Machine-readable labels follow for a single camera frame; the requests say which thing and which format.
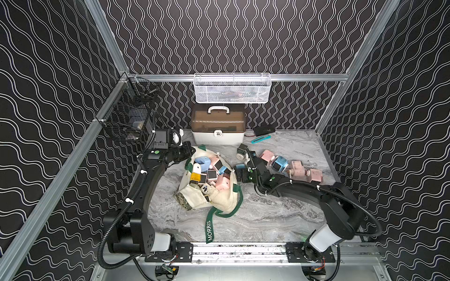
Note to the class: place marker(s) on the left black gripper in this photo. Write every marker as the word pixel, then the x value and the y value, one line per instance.
pixel 184 151

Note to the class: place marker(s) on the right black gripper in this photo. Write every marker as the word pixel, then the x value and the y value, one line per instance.
pixel 244 171

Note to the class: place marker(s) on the green pencil sharpener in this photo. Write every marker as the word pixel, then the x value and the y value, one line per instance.
pixel 242 153

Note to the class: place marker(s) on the blue square pencil sharpener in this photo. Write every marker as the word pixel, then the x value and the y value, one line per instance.
pixel 279 164

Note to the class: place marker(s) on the pink round pencil sharpener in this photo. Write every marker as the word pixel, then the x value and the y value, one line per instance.
pixel 297 171

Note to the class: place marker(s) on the cream tote bag green handles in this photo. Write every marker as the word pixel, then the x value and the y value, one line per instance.
pixel 218 189

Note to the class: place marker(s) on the pink square pencil sharpener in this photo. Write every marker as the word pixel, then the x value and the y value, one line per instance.
pixel 315 176

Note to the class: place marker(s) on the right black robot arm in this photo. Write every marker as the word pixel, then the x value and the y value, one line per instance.
pixel 345 217

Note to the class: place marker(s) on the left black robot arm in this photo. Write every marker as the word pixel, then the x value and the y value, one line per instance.
pixel 128 233

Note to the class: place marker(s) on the light blue pencil sharpener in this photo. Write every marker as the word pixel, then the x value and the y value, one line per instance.
pixel 204 162

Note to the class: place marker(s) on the yellow pencil sharpener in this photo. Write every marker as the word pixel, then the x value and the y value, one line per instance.
pixel 196 173

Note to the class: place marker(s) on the teal utility knife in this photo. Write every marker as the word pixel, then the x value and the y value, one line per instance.
pixel 260 139

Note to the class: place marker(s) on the black battery pack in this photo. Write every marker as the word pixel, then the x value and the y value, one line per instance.
pixel 263 130

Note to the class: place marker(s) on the brown lid white toolbox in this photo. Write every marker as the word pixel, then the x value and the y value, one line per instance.
pixel 213 124

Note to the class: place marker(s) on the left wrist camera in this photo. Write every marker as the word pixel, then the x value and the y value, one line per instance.
pixel 167 138

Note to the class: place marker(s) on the black wire basket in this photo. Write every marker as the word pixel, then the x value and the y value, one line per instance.
pixel 128 118

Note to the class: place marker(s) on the white wire mesh basket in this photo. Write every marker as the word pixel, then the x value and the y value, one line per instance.
pixel 232 88

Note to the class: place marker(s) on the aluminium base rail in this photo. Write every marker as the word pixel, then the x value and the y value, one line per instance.
pixel 271 254

